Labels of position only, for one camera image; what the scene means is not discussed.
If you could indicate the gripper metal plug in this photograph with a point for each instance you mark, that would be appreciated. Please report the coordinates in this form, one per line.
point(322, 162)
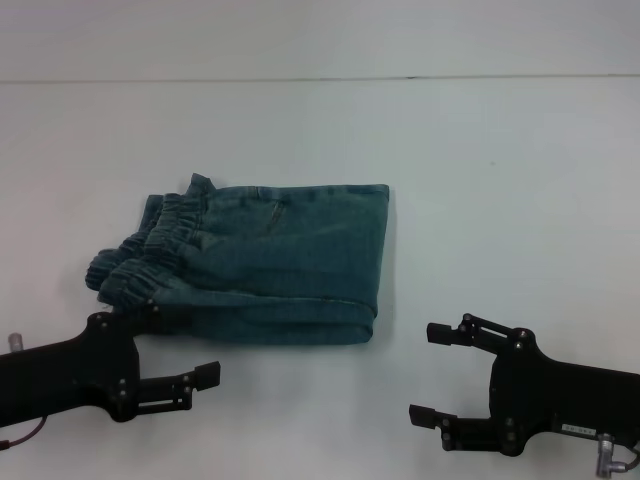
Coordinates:
point(606, 452)
point(16, 344)

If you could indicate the left gripper metal plug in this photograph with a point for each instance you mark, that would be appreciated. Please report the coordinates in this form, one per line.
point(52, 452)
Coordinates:
point(16, 344)

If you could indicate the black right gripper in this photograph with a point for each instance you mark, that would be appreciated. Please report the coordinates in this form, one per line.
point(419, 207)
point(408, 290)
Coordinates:
point(550, 400)

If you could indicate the right gripper metal plug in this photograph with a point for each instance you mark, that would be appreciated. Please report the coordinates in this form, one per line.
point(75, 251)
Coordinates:
point(606, 452)

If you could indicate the blue denim shorts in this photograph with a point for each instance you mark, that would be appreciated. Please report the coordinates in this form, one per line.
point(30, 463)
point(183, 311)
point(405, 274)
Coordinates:
point(280, 260)

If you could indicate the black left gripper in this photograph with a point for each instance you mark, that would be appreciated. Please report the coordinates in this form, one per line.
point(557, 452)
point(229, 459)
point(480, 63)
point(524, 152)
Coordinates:
point(75, 375)

